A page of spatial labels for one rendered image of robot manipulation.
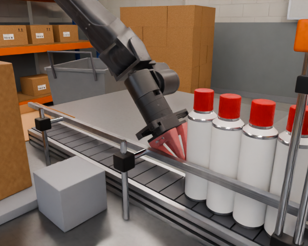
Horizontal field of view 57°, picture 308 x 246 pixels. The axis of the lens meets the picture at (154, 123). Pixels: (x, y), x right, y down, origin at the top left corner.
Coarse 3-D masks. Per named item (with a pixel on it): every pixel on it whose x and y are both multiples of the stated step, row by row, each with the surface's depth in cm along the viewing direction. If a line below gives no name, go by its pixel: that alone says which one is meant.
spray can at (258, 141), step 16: (256, 112) 40; (272, 112) 40; (256, 128) 41; (272, 128) 41; (256, 144) 41; (272, 144) 41; (240, 160) 44; (256, 160) 41; (272, 160) 42; (240, 176) 44; (256, 176) 42; (240, 208) 45; (256, 208) 44; (240, 224) 46; (256, 224) 45
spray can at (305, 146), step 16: (288, 128) 39; (304, 128) 37; (288, 144) 38; (304, 144) 37; (304, 160) 38; (272, 176) 42; (304, 176) 39; (272, 192) 42; (272, 208) 42; (272, 224) 43; (288, 224) 41
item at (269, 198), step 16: (48, 112) 79; (96, 128) 65; (128, 144) 58; (160, 160) 53; (176, 160) 50; (208, 176) 46; (224, 176) 45; (240, 192) 43; (256, 192) 41; (288, 208) 38
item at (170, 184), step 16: (32, 128) 89; (64, 128) 89; (64, 144) 77; (80, 144) 77; (96, 144) 77; (96, 160) 68; (112, 160) 68; (144, 160) 68; (128, 176) 61; (144, 176) 61; (160, 176) 61; (176, 176) 61; (160, 192) 55; (176, 192) 55; (192, 208) 50; (224, 224) 47; (256, 240) 43; (304, 240) 43
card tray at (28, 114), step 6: (36, 102) 121; (24, 108) 119; (30, 108) 121; (24, 114) 118; (30, 114) 118; (36, 114) 118; (66, 114) 106; (24, 120) 110; (30, 120) 110; (24, 126) 104; (30, 126) 104; (24, 132) 98; (24, 138) 93
